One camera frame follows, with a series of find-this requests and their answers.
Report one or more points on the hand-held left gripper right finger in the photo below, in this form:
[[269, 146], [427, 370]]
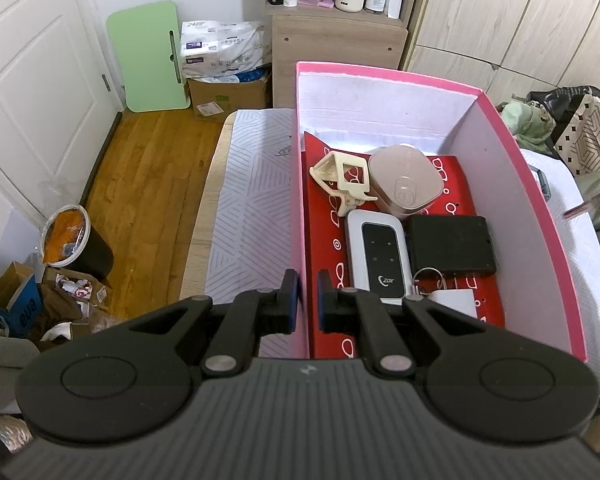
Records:
[[322, 300]]

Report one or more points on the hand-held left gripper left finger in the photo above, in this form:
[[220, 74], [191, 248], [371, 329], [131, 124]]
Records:
[[291, 300]]

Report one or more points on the white pocket router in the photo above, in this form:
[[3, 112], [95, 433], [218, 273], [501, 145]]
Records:
[[377, 255]]

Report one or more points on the white charger block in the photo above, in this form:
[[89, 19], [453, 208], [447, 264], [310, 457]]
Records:
[[455, 302]]

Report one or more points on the black rectangular case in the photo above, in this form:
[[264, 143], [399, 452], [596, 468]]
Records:
[[450, 245]]

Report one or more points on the pink cardboard box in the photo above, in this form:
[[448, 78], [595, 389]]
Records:
[[380, 105]]

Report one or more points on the black and white patterned bag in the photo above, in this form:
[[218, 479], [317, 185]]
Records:
[[587, 130]]

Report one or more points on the red printed paper sheet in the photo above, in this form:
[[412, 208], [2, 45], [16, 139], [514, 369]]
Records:
[[325, 240]]

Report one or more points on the pale green cloth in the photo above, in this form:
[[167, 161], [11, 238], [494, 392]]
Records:
[[527, 122]]

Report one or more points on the black plastic bag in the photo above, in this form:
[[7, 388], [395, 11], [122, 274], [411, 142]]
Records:
[[555, 96]]

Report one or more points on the beige clip phone holder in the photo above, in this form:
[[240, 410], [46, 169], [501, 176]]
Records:
[[325, 167]]

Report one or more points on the rose gold rounded case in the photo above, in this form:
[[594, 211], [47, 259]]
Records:
[[395, 175]]

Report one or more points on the light wooden wardrobe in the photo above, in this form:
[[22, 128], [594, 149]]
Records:
[[505, 10]]

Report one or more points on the brown cardboard box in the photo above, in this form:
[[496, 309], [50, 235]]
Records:
[[230, 97]]

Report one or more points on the brown paper bag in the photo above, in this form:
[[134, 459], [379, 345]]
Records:
[[65, 300]]

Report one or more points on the black bin with orange bag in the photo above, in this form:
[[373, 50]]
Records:
[[67, 237]]

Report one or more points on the wooden shelf cabinet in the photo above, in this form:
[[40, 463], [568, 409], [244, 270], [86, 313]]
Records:
[[330, 55]]

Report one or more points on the white tissue roll pack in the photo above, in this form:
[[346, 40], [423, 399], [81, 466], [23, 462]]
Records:
[[220, 50]]

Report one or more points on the blue cardboard box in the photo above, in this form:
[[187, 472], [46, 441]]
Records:
[[20, 305]]

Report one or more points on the green folding board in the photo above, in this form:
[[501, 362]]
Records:
[[145, 55]]

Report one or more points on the grey upholstered seat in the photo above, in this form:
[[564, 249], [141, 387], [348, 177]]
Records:
[[0, 370]]

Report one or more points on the white door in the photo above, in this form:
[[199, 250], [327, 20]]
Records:
[[35, 85]]

